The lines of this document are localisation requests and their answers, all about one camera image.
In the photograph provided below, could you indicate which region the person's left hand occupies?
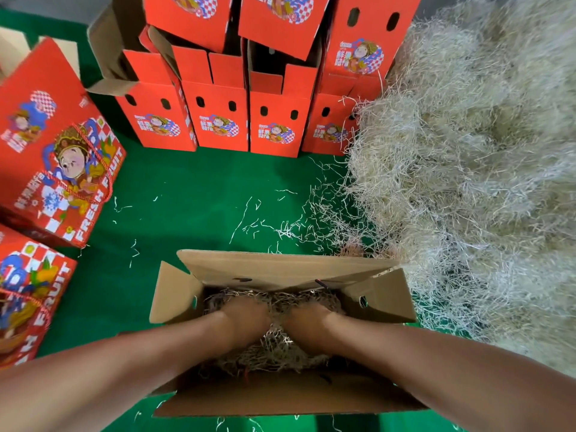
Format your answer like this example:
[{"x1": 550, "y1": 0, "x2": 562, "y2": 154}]
[{"x1": 207, "y1": 295, "x2": 273, "y2": 349}]

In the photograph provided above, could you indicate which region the person's right hand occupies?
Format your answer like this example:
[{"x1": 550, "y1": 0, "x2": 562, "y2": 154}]
[{"x1": 281, "y1": 301, "x2": 341, "y2": 356}]

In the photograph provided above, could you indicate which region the small straw filler clump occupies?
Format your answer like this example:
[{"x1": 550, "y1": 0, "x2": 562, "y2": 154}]
[{"x1": 200, "y1": 285, "x2": 349, "y2": 380}]

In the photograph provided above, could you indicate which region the red cardboard box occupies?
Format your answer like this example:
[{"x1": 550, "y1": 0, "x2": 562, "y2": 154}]
[
  {"x1": 141, "y1": 0, "x2": 238, "y2": 55},
  {"x1": 171, "y1": 44, "x2": 251, "y2": 154},
  {"x1": 148, "y1": 248, "x2": 428, "y2": 418},
  {"x1": 247, "y1": 38, "x2": 322, "y2": 160},
  {"x1": 85, "y1": 0, "x2": 200, "y2": 154},
  {"x1": 236, "y1": 0, "x2": 334, "y2": 63},
  {"x1": 301, "y1": 74, "x2": 362, "y2": 158},
  {"x1": 320, "y1": 0, "x2": 425, "y2": 103}
]

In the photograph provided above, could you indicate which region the pile of wood wool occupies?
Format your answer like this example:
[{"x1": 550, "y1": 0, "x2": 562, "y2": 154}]
[{"x1": 310, "y1": 0, "x2": 576, "y2": 379}]

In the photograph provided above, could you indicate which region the group of red boxes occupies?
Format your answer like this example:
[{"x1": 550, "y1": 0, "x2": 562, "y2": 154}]
[{"x1": 0, "y1": 26, "x2": 129, "y2": 371}]

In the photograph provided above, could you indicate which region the person's left forearm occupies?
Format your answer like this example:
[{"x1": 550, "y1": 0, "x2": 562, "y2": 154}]
[{"x1": 0, "y1": 310, "x2": 230, "y2": 432}]

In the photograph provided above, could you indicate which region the person's right forearm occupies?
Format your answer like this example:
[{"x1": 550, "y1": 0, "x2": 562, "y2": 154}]
[{"x1": 324, "y1": 312, "x2": 576, "y2": 432}]

